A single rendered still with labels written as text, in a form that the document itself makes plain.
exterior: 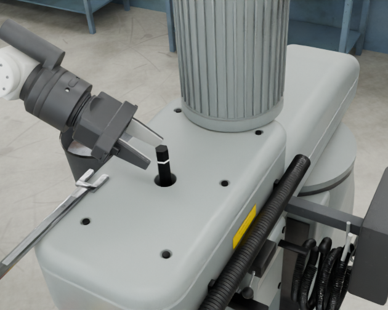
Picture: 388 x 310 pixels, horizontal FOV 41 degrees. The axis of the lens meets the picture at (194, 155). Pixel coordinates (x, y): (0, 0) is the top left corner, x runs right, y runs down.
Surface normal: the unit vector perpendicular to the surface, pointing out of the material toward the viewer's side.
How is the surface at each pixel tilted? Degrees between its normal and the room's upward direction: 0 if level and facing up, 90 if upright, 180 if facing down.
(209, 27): 90
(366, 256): 90
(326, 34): 0
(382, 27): 90
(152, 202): 0
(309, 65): 0
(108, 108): 30
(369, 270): 90
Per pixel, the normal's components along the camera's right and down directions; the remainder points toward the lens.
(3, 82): -0.10, 0.34
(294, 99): -0.06, -0.77
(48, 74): 0.33, -0.42
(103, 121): 0.43, -0.61
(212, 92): -0.36, 0.60
